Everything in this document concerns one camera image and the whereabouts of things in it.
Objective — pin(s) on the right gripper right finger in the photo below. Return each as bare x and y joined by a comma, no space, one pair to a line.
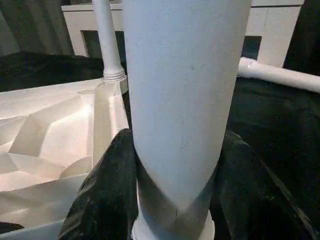
250,200

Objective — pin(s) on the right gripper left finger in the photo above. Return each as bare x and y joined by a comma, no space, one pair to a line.
107,200

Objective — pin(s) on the white plastic table top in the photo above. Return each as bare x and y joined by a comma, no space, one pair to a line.
55,135

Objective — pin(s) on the white plastic table leg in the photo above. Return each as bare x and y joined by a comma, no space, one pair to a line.
280,75
109,45
185,100

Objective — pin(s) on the black mat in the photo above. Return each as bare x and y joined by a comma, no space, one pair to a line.
280,130

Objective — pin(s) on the white sideboard with glass doors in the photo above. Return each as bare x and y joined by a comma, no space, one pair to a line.
275,25

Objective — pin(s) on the black cabinet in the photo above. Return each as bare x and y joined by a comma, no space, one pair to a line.
305,30

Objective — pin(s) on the grey curtain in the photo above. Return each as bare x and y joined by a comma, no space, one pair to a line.
30,25

